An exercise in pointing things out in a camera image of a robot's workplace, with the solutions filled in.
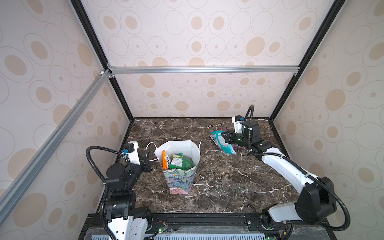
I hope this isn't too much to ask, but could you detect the pink candy packet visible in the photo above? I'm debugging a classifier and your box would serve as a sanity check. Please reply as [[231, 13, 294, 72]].
[[232, 145, 248, 152]]

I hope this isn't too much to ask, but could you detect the orange snack packet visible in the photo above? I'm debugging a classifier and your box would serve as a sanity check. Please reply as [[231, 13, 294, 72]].
[[162, 150, 170, 171]]

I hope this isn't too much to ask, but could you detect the teal snack packet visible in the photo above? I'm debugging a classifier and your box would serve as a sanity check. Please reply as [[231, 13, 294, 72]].
[[210, 131, 236, 155]]

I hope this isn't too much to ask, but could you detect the yellow green snack packet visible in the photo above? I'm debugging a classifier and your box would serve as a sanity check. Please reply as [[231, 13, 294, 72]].
[[169, 153, 194, 171]]

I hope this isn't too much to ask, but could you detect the white floral paper bag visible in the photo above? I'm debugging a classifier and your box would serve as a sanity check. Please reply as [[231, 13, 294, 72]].
[[154, 141, 201, 195]]

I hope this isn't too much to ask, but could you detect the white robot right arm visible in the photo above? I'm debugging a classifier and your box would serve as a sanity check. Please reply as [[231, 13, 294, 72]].
[[222, 116, 337, 225]]

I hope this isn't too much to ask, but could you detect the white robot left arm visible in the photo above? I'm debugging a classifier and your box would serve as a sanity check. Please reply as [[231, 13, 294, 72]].
[[101, 150, 152, 240]]

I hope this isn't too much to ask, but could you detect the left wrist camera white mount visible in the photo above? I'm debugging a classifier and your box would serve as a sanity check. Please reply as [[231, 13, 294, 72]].
[[122, 141, 141, 165]]

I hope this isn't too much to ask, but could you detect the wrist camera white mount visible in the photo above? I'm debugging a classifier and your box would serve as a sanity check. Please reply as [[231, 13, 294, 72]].
[[231, 115, 244, 134], [122, 141, 141, 165]]

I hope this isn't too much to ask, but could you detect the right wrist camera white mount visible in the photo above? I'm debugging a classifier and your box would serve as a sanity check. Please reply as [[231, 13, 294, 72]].
[[231, 115, 244, 134]]

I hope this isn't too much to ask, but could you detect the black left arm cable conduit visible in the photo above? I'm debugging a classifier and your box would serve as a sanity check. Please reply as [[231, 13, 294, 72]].
[[85, 145, 126, 240]]

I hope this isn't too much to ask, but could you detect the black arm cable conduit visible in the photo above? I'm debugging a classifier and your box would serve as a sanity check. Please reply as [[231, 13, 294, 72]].
[[243, 104, 351, 232], [85, 145, 126, 240]]

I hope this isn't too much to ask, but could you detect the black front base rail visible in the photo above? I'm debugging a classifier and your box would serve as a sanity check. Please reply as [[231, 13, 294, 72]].
[[78, 213, 321, 240]]

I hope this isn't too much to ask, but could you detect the silver left aluminium rail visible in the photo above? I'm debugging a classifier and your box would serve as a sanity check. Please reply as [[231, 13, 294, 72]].
[[1, 69, 111, 224]]

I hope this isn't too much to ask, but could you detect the silver aluminium rail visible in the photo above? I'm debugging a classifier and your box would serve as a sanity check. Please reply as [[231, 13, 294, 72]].
[[1, 69, 111, 224], [111, 65, 300, 74]]

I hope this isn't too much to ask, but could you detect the silver rear aluminium rail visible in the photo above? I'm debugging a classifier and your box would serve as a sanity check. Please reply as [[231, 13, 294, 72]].
[[111, 65, 300, 74]]

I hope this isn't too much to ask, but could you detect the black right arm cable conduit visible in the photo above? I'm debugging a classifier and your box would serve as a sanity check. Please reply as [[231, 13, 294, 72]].
[[243, 104, 351, 232]]

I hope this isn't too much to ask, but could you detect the black left corner post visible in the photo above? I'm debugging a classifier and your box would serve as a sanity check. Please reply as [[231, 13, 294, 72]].
[[70, 0, 135, 122]]

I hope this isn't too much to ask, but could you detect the black corner post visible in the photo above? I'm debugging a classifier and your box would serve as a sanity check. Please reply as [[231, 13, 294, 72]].
[[70, 0, 135, 122], [270, 0, 346, 123]]

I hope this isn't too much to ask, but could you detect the black right corner post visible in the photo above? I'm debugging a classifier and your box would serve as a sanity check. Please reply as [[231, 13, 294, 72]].
[[270, 0, 346, 123]]

